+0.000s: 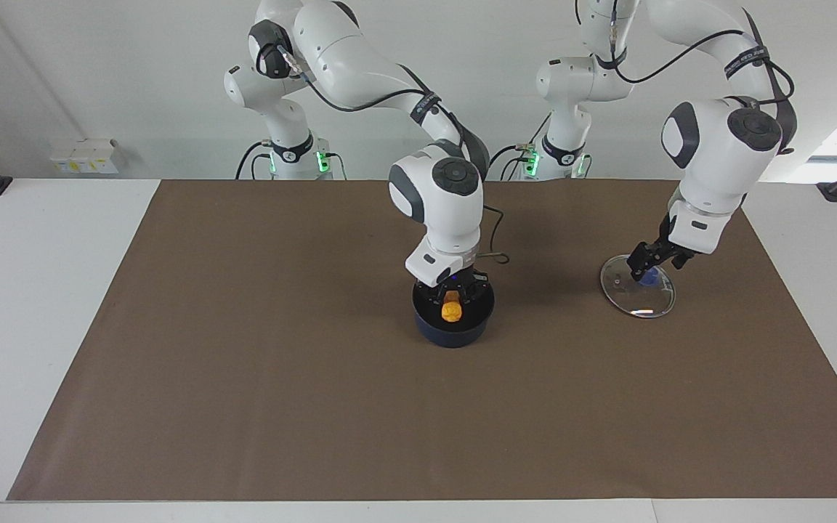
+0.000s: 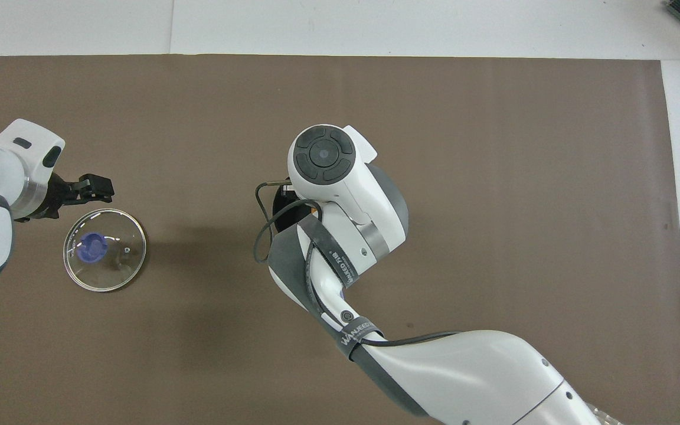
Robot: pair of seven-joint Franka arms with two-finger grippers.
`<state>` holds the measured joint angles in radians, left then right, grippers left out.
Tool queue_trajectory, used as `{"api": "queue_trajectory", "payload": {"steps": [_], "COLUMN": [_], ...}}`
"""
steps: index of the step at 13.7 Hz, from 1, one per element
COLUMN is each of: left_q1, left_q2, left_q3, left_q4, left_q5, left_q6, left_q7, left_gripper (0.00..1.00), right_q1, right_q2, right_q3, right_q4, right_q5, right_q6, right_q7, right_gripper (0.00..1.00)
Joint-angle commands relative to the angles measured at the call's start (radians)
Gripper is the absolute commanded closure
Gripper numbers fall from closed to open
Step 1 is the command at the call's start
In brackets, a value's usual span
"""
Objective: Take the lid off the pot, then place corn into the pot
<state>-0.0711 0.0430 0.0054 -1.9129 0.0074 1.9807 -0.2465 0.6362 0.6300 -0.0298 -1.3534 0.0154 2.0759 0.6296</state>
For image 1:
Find brown table mat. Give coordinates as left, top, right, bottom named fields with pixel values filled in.
left=6, top=179, right=837, bottom=502

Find glass lid with blue knob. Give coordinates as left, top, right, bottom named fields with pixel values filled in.
left=599, top=254, right=677, bottom=320

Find black right base cables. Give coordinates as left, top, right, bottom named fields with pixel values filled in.
left=235, top=140, right=275, bottom=181

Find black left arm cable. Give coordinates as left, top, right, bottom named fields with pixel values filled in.
left=610, top=0, right=797, bottom=157

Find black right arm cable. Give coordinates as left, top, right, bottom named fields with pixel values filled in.
left=277, top=44, right=511, bottom=267

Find black left base cables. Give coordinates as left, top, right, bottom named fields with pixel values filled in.
left=486, top=113, right=537, bottom=182

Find white wall socket box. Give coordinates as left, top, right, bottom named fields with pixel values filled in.
left=49, top=139, right=121, bottom=176

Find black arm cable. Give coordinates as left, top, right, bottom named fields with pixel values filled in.
left=610, top=0, right=797, bottom=157
left=277, top=44, right=511, bottom=267

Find dark blue saucepan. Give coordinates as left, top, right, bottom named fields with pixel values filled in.
left=411, top=279, right=496, bottom=349

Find black base cables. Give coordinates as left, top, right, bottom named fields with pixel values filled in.
left=235, top=140, right=275, bottom=181
left=486, top=113, right=537, bottom=182

